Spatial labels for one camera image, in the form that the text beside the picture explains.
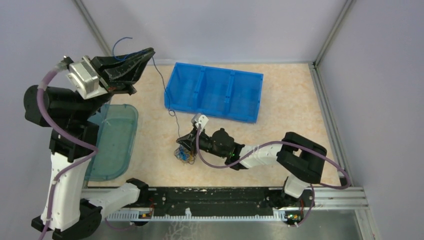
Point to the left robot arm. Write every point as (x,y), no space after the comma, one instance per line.
(65,99)

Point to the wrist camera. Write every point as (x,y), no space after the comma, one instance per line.
(86,80)
(199,121)

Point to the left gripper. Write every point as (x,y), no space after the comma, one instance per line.
(110,68)

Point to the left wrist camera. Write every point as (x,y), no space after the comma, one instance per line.
(86,80)

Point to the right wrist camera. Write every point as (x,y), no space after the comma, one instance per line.
(199,121)

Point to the teal transparent plastic tray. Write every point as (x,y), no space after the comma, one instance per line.
(118,125)

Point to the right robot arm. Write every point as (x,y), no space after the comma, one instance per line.
(301,156)

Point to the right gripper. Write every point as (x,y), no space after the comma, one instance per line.
(188,141)

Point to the blue three-compartment bin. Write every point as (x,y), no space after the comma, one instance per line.
(214,91)

